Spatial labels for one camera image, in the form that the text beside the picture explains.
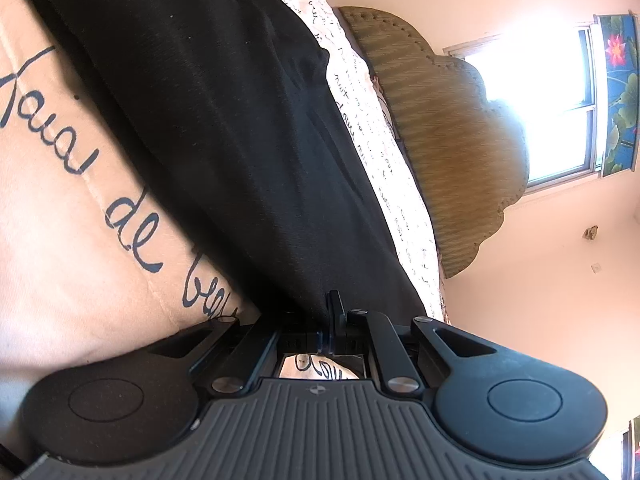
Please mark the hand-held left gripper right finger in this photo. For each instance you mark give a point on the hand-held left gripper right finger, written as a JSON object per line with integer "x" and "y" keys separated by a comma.
{"x": 336, "y": 321}

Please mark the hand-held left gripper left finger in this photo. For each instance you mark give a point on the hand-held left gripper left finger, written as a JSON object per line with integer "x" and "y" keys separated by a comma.
{"x": 300, "y": 343}

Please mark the black pants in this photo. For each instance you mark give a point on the black pants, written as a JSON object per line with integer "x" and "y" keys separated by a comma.
{"x": 225, "y": 135}

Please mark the olive scalloped headboard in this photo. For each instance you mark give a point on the olive scalloped headboard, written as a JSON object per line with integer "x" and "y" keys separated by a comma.
{"x": 450, "y": 150}

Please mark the script printed blanket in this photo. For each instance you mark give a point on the script printed blanket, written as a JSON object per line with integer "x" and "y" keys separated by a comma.
{"x": 60, "y": 240}

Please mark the window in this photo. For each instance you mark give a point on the window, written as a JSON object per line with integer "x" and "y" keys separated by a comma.
{"x": 550, "y": 110}

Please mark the floral curtain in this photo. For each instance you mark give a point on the floral curtain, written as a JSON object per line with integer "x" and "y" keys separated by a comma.
{"x": 620, "y": 85}

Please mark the small white wall switch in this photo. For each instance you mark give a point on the small white wall switch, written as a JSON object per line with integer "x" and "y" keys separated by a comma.
{"x": 597, "y": 267}

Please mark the small wall hook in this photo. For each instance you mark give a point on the small wall hook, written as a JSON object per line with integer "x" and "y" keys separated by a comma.
{"x": 591, "y": 232}

